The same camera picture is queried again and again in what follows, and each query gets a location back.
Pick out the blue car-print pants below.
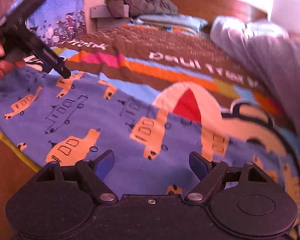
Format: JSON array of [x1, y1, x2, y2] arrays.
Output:
[[0, 67, 300, 212]]

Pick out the purple cartoon curtain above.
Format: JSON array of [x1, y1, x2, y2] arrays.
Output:
[[27, 0, 87, 47]]

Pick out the grey quilted jacket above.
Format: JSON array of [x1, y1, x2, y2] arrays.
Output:
[[105, 0, 178, 18]]

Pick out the colourful paul frank blanket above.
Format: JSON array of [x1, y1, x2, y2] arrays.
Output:
[[0, 23, 300, 230]]

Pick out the light blue pillow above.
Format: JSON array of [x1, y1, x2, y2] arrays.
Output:
[[132, 14, 208, 33]]

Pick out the lavender grey duvet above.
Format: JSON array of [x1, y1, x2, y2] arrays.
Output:
[[210, 16, 300, 139]]

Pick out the wooden headboard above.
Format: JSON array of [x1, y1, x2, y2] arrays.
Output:
[[170, 0, 268, 34]]

